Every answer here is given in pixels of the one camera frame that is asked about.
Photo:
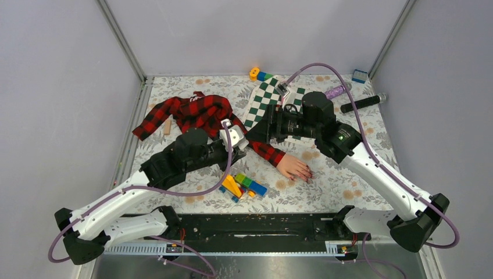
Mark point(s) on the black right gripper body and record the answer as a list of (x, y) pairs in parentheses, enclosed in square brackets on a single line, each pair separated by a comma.
[(274, 117)]

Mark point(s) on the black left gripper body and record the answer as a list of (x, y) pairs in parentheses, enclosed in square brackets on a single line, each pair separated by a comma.
[(224, 165)]

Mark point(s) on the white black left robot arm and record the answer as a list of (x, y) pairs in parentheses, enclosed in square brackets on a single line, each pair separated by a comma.
[(89, 231)]

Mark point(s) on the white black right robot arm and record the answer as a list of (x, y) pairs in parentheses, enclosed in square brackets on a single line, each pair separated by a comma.
[(415, 213)]

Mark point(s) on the mannequin hand with red nails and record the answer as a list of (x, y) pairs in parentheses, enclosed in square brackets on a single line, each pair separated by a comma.
[(293, 168)]

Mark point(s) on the green white checkered board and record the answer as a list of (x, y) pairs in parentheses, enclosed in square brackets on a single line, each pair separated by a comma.
[(262, 104)]

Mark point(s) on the yellow toy block ramp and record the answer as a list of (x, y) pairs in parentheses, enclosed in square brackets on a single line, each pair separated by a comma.
[(230, 186)]

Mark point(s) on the floral patterned table mat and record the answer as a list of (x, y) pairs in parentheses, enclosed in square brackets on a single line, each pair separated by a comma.
[(331, 188)]

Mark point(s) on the green blue toy bricks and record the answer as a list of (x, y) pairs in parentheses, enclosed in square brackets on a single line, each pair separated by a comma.
[(250, 186)]

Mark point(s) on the orange blue green block stack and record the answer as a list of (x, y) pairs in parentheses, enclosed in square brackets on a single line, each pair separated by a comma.
[(255, 74)]

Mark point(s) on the red black plaid shirt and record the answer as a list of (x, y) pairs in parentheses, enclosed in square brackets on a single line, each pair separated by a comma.
[(201, 111)]

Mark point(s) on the purple glitter toy microphone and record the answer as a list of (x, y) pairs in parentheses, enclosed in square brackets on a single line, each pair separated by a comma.
[(337, 91)]

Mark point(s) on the small wooden block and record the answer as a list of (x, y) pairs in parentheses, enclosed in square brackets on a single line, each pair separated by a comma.
[(167, 127)]

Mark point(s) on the blue toy brick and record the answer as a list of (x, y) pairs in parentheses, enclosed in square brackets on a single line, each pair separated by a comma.
[(360, 76)]

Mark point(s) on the black toy microphone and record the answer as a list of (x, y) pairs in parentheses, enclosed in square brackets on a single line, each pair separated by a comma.
[(364, 103)]

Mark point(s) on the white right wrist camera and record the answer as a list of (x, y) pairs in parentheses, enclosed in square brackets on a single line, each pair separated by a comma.
[(287, 96)]

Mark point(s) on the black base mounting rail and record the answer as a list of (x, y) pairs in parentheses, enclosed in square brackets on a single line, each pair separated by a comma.
[(275, 226)]

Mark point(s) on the grey slotted cable duct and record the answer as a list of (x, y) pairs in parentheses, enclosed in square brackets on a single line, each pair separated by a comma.
[(238, 247)]

